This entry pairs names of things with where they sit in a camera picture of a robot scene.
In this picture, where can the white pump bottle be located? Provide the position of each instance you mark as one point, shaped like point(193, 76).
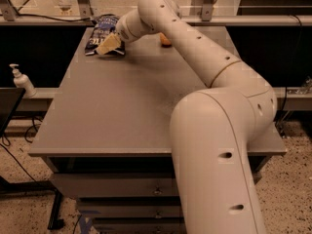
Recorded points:
point(22, 81)

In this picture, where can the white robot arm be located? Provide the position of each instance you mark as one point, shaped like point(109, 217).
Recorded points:
point(210, 129)

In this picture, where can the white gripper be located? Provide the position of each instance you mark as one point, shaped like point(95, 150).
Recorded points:
point(122, 28)

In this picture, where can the grey drawer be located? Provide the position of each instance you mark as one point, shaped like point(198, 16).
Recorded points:
point(139, 226)
point(118, 209)
point(128, 185)

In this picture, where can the bottom grey drawer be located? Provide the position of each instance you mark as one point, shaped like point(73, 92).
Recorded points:
point(139, 226)

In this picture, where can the metal rail frame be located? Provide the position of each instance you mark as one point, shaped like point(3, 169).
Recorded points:
point(205, 12)

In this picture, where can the orange fruit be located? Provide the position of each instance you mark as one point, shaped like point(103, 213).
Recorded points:
point(165, 42)

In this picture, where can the middle grey drawer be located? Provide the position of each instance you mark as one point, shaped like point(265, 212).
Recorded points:
point(118, 209)

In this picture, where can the blue chip bag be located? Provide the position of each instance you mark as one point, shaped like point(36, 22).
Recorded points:
point(104, 25)

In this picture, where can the top grey drawer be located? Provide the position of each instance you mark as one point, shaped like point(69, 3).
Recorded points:
point(128, 185)

